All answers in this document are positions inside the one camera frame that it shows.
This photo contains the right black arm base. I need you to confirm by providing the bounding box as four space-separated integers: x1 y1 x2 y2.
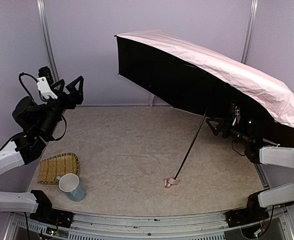
226 191 269 228

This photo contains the pink and black folding umbrella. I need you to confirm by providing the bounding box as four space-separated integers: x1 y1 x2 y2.
114 29 294 190

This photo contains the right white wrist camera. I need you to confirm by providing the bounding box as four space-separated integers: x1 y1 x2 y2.
230 101 241 126

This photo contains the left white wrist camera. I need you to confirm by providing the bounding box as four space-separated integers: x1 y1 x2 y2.
37 66 58 101

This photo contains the left aluminium frame post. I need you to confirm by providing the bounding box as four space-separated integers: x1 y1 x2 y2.
36 0 59 82

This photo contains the woven bamboo tray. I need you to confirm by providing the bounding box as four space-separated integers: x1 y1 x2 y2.
38 152 80 185

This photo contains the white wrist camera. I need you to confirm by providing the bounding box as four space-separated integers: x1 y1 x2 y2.
230 101 241 126
37 66 58 101

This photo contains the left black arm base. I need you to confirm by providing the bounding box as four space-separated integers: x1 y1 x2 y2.
30 190 74 228

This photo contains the light blue plastic pitcher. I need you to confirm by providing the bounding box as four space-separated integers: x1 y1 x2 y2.
56 173 85 202

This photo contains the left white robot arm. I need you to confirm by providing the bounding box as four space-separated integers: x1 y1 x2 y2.
0 76 84 221

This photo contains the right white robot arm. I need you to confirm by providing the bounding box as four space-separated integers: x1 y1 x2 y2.
206 117 294 221

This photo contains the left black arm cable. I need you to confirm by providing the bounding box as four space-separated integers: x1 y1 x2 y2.
18 72 67 141

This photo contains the aluminium front rail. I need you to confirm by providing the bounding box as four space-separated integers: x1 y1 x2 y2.
4 207 294 240

